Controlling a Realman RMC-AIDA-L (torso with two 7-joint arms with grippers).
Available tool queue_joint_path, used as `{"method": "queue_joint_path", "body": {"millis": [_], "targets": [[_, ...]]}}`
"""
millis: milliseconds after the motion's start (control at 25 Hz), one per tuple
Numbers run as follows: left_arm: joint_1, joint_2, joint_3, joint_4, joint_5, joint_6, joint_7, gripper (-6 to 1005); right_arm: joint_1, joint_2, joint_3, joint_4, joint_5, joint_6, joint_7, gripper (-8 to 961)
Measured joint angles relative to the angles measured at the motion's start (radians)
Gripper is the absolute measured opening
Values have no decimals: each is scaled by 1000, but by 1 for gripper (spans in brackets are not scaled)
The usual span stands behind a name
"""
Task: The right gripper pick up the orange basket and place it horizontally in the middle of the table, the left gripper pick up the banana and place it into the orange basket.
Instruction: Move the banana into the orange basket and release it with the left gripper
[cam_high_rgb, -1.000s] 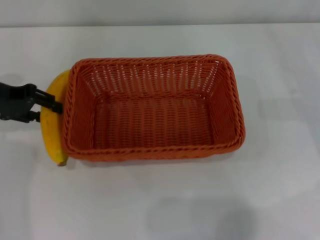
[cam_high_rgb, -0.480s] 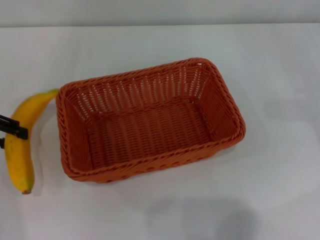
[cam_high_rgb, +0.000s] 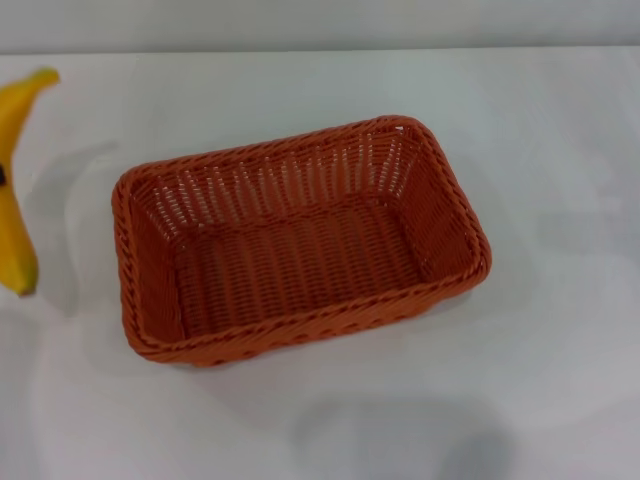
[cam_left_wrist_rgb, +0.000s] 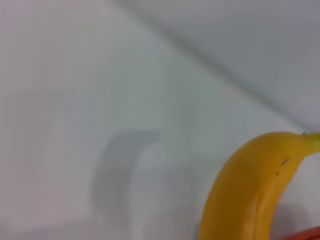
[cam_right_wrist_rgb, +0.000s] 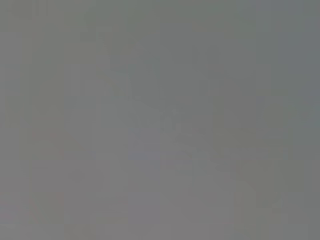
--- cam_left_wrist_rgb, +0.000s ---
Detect orange woven plastic basket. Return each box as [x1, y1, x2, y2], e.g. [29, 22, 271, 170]
[279, 225, 320, 240]

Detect yellow banana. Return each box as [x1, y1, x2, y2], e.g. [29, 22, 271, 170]
[197, 131, 320, 240]

